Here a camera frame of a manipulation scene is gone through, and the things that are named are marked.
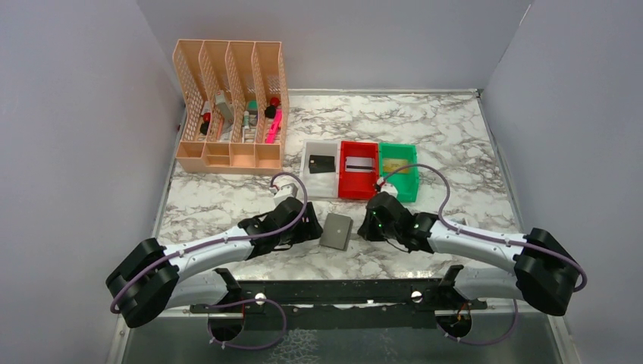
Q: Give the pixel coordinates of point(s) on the black card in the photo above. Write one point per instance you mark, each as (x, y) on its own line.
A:
(319, 164)

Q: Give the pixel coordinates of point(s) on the grey metal card holder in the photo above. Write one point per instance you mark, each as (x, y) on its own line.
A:
(337, 231)

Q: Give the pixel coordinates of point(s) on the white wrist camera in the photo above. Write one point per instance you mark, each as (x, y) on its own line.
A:
(282, 193)
(382, 186)

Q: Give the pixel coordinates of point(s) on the pink highlighter pen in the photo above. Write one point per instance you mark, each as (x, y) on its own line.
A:
(275, 127)

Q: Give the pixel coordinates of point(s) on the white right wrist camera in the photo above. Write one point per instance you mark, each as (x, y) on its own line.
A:
(382, 186)

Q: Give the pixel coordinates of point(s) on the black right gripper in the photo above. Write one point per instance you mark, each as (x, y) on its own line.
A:
(371, 221)

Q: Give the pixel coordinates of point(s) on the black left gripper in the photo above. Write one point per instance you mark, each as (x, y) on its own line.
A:
(305, 227)

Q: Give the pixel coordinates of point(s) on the green plastic bin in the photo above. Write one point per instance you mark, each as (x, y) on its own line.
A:
(406, 181)

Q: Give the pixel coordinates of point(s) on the white striped card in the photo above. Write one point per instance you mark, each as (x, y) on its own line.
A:
(359, 164)

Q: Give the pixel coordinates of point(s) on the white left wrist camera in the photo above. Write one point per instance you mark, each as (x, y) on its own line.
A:
(282, 193)

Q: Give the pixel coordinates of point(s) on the white plastic bin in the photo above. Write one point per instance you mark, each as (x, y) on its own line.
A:
(320, 186)

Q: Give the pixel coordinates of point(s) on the gold card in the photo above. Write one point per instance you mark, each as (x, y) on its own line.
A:
(391, 164)

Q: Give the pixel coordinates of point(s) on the grey box in organizer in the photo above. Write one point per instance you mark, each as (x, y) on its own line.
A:
(224, 106)

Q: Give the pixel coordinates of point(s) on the peach plastic desk organizer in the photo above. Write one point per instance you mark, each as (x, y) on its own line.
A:
(237, 104)

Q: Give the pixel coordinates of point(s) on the red plastic bin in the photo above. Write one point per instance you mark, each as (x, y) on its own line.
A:
(357, 185)

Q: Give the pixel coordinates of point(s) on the black mounting rail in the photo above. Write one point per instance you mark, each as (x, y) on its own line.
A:
(231, 306)

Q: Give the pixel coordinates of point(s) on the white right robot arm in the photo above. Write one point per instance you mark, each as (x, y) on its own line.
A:
(532, 267)

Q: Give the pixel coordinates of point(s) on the green capped bottle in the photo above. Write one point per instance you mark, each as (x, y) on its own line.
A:
(252, 113)

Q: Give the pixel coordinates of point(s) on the red black stamp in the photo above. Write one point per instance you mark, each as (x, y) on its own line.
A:
(271, 110)

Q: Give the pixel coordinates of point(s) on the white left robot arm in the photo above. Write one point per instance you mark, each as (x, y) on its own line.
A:
(153, 277)

